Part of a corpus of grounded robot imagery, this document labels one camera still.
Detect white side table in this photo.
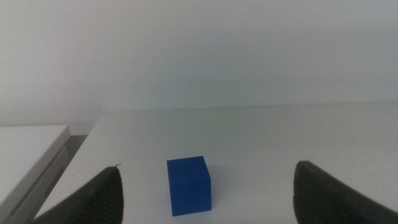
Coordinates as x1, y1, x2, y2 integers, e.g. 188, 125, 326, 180
0, 124, 72, 224

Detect blue cube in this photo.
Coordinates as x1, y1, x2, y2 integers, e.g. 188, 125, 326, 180
166, 156, 213, 217

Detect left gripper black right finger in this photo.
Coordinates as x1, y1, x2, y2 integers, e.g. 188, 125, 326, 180
293, 160, 398, 224

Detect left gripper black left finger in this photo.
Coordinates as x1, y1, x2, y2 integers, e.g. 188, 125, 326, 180
30, 166, 124, 224

